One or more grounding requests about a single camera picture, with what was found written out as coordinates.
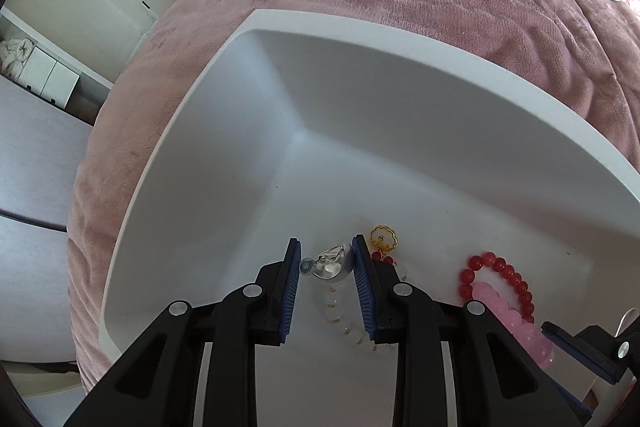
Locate white plastic tray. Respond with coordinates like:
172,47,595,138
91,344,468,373
98,9,640,427

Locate white bead bracelet silver charm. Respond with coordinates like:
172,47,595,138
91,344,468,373
298,244,396,354

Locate white crumpled cloth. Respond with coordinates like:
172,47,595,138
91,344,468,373
0,38,35,78

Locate gold flower charm red beads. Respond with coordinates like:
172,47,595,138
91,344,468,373
369,225,402,266

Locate white storage boxes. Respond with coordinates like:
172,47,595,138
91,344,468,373
19,46,81,108

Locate red bead bracelet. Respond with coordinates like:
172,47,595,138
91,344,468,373
459,253,536,324

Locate pink bead bracelet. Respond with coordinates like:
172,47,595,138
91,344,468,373
472,284,556,369

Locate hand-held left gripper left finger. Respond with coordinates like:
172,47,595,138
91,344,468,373
64,237,304,427

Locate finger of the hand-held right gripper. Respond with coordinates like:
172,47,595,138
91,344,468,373
541,321,640,385

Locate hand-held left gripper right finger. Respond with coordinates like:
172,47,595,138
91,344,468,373
351,235,583,427

